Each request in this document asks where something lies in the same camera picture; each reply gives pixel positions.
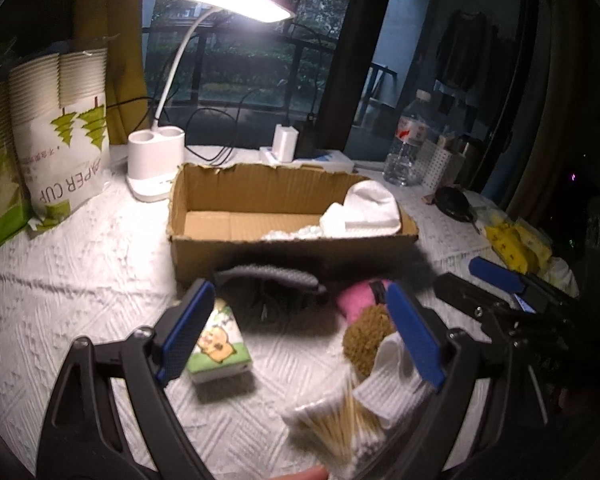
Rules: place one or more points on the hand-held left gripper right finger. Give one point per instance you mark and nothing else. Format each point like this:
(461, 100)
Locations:
(415, 335)

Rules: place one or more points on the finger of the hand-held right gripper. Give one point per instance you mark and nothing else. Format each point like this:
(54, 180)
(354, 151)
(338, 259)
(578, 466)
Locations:
(495, 272)
(460, 292)

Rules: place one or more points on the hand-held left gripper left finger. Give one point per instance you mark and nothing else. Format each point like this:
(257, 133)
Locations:
(190, 330)

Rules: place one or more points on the cartoon print tissue pack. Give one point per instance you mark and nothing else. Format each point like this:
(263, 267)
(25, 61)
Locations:
(225, 345)

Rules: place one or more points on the brown fuzzy sock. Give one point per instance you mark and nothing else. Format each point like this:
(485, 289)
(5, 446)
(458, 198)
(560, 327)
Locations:
(367, 340)

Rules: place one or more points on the white ribbed sock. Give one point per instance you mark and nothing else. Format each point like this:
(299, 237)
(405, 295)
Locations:
(390, 390)

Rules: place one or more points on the pink soft cloth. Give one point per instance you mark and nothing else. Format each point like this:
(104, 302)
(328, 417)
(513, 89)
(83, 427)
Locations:
(360, 300)

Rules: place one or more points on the brown cardboard box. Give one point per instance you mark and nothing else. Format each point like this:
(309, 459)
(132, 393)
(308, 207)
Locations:
(205, 255)

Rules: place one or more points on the grey dotted grip glove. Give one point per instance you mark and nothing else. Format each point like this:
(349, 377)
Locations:
(270, 276)

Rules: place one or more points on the dark grey cloth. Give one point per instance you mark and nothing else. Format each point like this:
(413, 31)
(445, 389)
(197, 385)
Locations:
(285, 307)

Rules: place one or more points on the bag of cotton swabs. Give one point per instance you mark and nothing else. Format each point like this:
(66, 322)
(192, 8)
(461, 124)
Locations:
(330, 435)

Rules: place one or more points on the person's left hand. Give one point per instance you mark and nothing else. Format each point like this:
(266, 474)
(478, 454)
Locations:
(307, 474)

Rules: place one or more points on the black round object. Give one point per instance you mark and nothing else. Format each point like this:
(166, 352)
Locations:
(455, 205)

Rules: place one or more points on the white textured tablecloth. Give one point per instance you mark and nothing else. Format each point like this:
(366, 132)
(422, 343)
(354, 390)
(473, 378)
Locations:
(80, 285)

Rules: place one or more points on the white perforated holder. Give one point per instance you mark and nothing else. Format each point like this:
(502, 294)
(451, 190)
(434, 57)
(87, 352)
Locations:
(437, 167)

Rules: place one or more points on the white knit sock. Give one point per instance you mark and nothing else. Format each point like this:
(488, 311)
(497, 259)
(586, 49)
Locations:
(370, 205)

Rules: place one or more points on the white cotton pads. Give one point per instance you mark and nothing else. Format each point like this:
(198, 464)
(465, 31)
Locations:
(335, 220)

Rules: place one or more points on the bag of white cotton balls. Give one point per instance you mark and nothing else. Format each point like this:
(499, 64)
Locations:
(300, 233)

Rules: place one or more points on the clear plastic water bottle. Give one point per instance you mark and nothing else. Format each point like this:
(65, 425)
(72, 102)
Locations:
(405, 155)

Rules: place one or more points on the white desk lamp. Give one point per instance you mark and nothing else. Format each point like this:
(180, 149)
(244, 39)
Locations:
(155, 160)

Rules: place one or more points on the white power strip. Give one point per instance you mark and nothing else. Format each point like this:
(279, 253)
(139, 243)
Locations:
(330, 162)

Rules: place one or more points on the white charger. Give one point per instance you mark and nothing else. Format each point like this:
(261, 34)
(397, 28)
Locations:
(285, 142)

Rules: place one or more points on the bag of paper cups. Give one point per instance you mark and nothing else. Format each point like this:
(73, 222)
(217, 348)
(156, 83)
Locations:
(60, 160)

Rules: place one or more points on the black charger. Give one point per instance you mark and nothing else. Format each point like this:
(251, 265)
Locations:
(307, 140)

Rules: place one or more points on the dark hanging clothes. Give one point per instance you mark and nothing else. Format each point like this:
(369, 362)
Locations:
(462, 50)

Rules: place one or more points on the dark curtain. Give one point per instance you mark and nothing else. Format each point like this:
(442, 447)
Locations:
(350, 60)

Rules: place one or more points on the yellow curtain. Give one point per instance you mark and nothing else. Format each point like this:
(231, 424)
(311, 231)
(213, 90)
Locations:
(115, 35)

